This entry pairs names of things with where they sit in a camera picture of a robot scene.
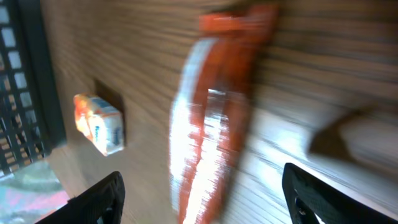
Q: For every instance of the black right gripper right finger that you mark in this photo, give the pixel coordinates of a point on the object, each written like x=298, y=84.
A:
x=310, y=200

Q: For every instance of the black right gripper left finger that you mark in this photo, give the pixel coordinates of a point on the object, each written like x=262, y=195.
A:
x=101, y=203

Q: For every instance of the orange tissue pack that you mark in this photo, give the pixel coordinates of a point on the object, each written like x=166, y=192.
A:
x=100, y=122

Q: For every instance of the orange-brown snack bar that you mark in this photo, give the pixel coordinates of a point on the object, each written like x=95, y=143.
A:
x=211, y=110

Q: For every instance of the grey plastic mesh basket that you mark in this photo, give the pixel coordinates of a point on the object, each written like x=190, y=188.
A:
x=31, y=118

